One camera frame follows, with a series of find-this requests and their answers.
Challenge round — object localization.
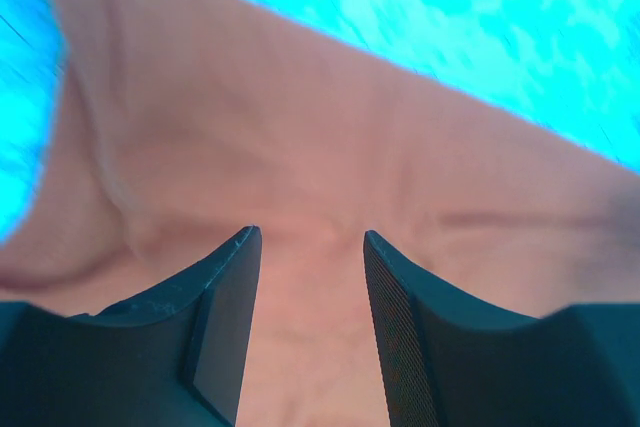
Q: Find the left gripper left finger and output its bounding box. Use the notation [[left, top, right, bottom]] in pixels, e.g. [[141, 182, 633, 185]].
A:
[[1, 227, 262, 427]]

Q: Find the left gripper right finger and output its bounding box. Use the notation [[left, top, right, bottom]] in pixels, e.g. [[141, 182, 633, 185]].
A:
[[364, 231, 639, 427]]

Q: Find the orange t shirt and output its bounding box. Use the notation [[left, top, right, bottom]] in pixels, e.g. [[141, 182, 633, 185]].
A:
[[1, 0, 639, 426]]

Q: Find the floral patterned table mat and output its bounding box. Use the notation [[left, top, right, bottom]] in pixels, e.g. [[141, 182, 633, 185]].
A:
[[0, 0, 640, 243]]

